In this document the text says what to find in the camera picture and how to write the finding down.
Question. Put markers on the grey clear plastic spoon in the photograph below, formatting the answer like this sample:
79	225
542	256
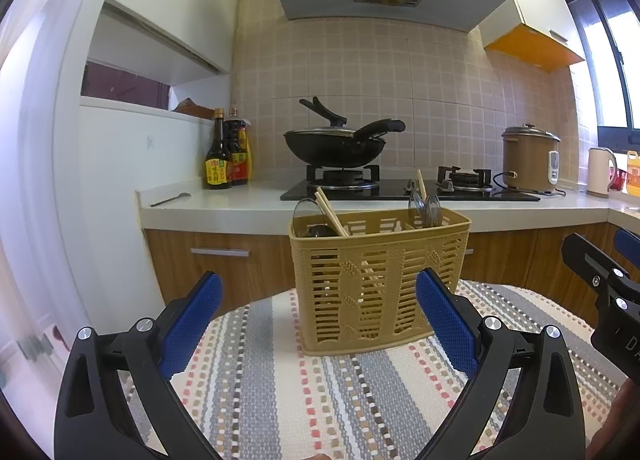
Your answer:
415	210
434	210

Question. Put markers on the grey metal utensil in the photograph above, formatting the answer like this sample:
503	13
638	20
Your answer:
170	200

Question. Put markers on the black gas stove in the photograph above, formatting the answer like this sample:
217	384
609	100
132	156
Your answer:
390	191

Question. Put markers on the black pot lid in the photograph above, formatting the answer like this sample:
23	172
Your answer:
325	112

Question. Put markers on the large clear plastic spoon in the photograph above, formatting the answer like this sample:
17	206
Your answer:
300	215

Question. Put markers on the red plastic basket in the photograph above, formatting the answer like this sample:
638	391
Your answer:
620	180

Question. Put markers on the wooden kitchen counter cabinet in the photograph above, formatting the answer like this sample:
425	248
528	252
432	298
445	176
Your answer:
225	270

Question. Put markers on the yellow oil bottle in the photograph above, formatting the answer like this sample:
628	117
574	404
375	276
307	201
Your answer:
634	170

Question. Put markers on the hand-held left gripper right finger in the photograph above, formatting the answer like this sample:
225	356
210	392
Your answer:
445	320

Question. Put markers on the brown rice cooker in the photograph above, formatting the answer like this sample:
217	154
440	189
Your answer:
527	160

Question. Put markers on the person's right forearm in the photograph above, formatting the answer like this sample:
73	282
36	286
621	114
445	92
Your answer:
617	415

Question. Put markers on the brown cardboard box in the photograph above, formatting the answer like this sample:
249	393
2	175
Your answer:
192	107

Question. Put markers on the wooden chopstick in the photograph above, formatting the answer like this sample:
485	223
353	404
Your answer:
334	212
422	185
327	215

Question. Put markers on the cream electric kettle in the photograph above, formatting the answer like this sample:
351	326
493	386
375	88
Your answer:
600	172

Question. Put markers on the dark framed window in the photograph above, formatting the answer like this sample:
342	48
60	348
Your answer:
610	65

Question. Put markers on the striped woven mat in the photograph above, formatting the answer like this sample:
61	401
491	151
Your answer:
300	400

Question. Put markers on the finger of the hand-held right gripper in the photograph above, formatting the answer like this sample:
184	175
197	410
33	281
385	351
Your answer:
582	255
629	241

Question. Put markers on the dark sauce bottle yellow label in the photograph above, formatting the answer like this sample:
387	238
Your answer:
218	165

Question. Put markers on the sauce bottle red label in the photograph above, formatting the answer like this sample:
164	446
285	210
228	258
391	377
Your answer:
239	155

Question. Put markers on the tan plastic utensil basket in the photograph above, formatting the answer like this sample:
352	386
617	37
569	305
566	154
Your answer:
380	241

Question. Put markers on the orange wall cabinet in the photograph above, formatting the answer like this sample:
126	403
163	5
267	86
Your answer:
530	40

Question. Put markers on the black wok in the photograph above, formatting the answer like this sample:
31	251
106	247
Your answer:
330	152

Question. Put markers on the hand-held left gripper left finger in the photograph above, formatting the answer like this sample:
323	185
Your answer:
192	325

